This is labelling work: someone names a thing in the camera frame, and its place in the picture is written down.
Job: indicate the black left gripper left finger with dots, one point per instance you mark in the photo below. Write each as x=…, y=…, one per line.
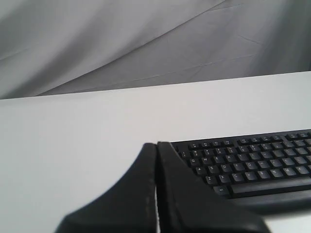
x=129, y=206

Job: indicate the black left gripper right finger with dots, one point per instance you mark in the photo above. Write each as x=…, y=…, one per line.
x=187, y=205

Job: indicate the black computer keyboard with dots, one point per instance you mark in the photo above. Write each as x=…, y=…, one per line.
x=266, y=173

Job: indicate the grey backdrop cloth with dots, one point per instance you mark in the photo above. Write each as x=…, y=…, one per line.
x=50, y=47

